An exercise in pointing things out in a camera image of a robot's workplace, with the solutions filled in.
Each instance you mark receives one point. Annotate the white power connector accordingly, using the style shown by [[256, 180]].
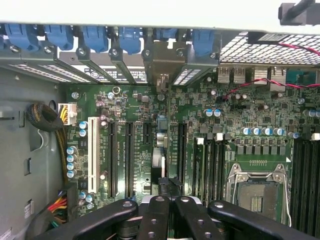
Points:
[[71, 115]]

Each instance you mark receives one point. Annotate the green motherboard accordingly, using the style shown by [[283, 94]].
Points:
[[250, 117]]

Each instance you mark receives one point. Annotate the silver socket locking lever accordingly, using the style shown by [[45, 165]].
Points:
[[289, 215]]

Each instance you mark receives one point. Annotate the open dark grey PC case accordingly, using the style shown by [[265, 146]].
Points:
[[250, 50]]

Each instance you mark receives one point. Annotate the short black expansion slot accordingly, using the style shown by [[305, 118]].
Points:
[[147, 133]]

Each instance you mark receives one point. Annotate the black labelled module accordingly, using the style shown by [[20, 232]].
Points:
[[270, 38]]

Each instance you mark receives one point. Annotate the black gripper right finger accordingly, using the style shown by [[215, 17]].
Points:
[[197, 222]]

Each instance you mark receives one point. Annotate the metal rear port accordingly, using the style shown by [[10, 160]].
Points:
[[277, 80], [261, 75], [238, 75], [223, 75]]

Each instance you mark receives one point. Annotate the long black expansion slot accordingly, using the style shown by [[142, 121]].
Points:
[[113, 160], [130, 160], [182, 155]]

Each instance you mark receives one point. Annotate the white PCI expansion slot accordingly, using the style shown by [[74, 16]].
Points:
[[93, 155]]

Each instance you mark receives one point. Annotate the black RAM slot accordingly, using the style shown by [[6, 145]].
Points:
[[296, 187], [306, 187], [315, 187], [209, 170], [218, 170]]

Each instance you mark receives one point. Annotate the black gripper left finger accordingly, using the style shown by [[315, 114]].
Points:
[[155, 217]]

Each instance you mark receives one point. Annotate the metal slot cover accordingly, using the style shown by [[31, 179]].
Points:
[[187, 76], [37, 72], [125, 71], [67, 73], [100, 72]]

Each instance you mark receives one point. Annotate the CPU socket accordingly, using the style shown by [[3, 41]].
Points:
[[257, 200]]

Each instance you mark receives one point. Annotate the grey power supply unit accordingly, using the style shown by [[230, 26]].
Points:
[[15, 150]]

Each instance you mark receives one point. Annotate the blue card retention latch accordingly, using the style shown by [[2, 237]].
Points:
[[203, 42], [130, 40], [96, 38], [21, 37], [165, 33], [58, 37]]

